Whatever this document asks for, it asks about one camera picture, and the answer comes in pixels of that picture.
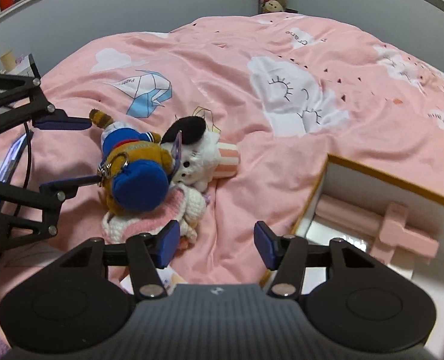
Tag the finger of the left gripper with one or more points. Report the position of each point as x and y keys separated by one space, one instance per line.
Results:
x=67 y=189
x=62 y=123

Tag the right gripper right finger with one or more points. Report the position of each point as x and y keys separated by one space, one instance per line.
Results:
x=289 y=256

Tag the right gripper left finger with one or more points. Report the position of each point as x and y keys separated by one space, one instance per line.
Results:
x=143 y=254

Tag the round badge stack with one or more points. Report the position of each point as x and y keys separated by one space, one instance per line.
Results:
x=169 y=277

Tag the white glasses case box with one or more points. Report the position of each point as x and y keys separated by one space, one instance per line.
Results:
x=321 y=232

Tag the brown bear plush blue cap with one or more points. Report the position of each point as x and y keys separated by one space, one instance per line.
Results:
x=135 y=170

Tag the pink phone holder stick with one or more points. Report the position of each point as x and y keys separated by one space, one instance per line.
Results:
x=389 y=231

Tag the pink crochet plush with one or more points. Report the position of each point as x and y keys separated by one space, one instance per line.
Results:
x=183 y=204

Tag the illustrated art card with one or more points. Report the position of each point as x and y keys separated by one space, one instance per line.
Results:
x=13 y=156

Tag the white cat plush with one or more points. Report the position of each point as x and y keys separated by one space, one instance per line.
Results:
x=202 y=155

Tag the orange cardboard box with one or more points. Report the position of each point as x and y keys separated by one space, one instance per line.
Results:
x=361 y=308

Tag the pink cloud bedspread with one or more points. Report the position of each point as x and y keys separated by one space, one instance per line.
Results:
x=288 y=90

